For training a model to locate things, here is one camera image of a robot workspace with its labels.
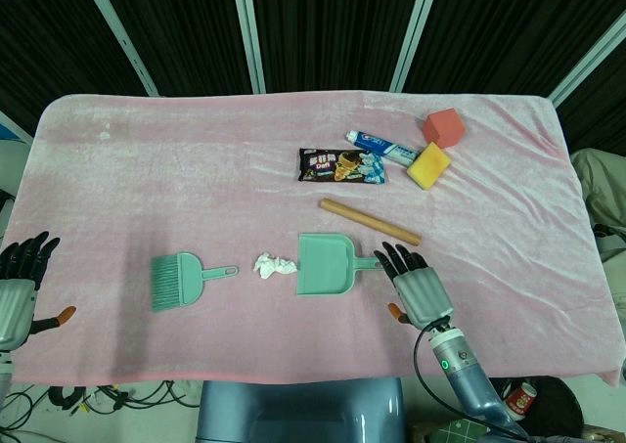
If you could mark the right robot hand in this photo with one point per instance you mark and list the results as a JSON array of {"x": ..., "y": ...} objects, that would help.
[{"x": 423, "y": 294}]

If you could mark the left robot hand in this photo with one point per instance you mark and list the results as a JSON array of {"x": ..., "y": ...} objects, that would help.
[{"x": 14, "y": 306}]

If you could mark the green plastic dustpan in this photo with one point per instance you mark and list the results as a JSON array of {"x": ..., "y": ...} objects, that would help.
[{"x": 323, "y": 267}]

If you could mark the white tissue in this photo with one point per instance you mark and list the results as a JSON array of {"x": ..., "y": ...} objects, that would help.
[{"x": 271, "y": 266}]

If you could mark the green hand broom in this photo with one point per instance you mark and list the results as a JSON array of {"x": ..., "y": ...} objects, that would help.
[{"x": 183, "y": 279}]

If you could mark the wooden rolling pin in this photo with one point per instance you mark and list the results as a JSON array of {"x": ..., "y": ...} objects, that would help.
[{"x": 367, "y": 220}]

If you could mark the yellow sponge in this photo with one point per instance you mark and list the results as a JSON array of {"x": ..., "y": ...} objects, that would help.
[{"x": 428, "y": 165}]

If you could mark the green grid box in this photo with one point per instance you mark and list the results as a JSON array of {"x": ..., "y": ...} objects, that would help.
[{"x": 460, "y": 430}]

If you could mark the red paper cup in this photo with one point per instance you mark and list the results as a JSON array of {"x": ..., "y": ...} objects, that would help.
[{"x": 521, "y": 401}]

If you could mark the dark snack packet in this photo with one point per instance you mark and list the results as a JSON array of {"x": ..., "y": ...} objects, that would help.
[{"x": 337, "y": 166}]

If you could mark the blue white toothpaste tube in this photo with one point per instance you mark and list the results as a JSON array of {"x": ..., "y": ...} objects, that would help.
[{"x": 376, "y": 143}]

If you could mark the red foam cube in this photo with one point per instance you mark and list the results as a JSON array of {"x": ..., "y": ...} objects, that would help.
[{"x": 442, "y": 127}]

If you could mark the blue robot torso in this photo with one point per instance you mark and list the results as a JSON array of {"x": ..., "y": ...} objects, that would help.
[{"x": 293, "y": 409}]

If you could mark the black bag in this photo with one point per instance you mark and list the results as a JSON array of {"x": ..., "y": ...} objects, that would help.
[{"x": 562, "y": 404}]

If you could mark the grey cloth heap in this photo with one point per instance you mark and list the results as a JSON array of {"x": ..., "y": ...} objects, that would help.
[{"x": 601, "y": 193}]

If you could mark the pink velvet tablecloth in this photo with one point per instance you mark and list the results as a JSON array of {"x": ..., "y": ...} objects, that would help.
[{"x": 195, "y": 169}]

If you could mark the grey aluminium partition post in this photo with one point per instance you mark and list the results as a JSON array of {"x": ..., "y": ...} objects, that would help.
[
  {"x": 415, "y": 32},
  {"x": 14, "y": 126},
  {"x": 248, "y": 32},
  {"x": 120, "y": 34},
  {"x": 587, "y": 61}
]

